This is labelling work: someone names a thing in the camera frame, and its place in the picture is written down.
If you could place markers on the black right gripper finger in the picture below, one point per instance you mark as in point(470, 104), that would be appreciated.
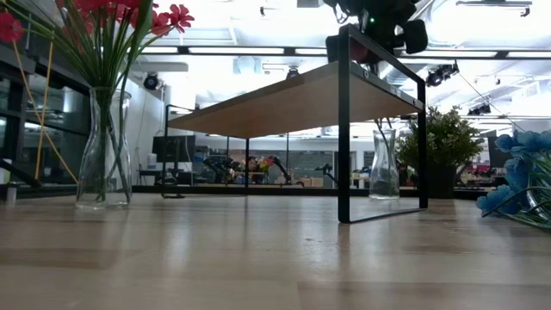
point(416, 36)
point(331, 48)

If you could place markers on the wooden shelf with black frame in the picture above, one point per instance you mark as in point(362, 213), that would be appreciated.
point(297, 107)

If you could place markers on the clear glass vase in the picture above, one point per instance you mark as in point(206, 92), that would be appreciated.
point(384, 176)
point(122, 172)

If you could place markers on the blue artificial flower bunch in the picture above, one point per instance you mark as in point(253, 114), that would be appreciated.
point(523, 172)

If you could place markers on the red artificial flower bunch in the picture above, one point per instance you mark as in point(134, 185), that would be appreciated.
point(92, 51)

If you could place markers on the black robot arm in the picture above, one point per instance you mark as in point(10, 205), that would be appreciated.
point(219, 165)

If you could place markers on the black robot arm, green light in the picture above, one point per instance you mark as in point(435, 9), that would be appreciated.
point(284, 169)

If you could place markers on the black ceiling spotlight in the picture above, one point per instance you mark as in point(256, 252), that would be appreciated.
point(440, 74)
point(478, 110)

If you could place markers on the long white light strip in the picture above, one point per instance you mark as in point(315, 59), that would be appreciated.
point(237, 50)

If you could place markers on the green potted plant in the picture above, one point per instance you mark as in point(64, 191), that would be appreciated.
point(443, 138)

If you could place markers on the distant colourful flower bouquet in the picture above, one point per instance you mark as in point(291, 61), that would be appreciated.
point(264, 163)

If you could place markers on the black computer monitor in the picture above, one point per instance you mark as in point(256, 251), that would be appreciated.
point(172, 148)

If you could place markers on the white cup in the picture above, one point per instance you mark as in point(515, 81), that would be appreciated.
point(152, 162)

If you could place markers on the small black round camera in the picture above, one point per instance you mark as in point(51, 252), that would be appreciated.
point(151, 81)
point(292, 73)

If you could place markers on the black aluminium table frame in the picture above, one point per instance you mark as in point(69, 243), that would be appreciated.
point(280, 190)

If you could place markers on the small grey metal post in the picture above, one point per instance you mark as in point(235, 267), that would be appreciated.
point(11, 194)

